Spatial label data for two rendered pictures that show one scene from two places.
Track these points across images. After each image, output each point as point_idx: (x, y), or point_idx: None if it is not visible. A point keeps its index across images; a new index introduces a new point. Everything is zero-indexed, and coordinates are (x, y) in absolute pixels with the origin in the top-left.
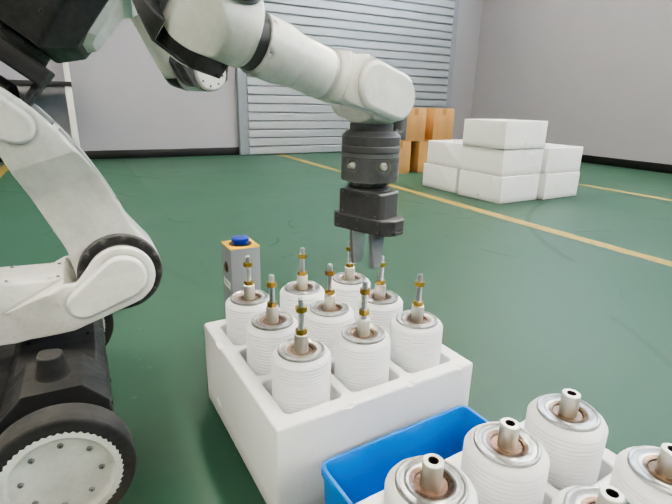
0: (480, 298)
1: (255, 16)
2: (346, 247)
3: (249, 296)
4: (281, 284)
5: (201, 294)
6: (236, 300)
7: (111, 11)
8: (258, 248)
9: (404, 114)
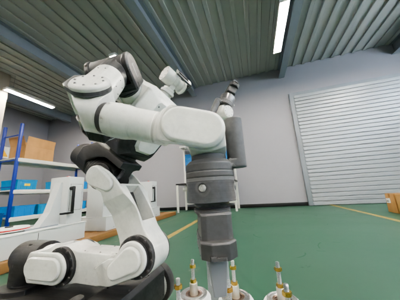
0: None
1: (91, 102)
2: (274, 267)
3: (191, 292)
4: (289, 288)
5: (237, 281)
6: (184, 293)
7: None
8: None
9: (211, 140)
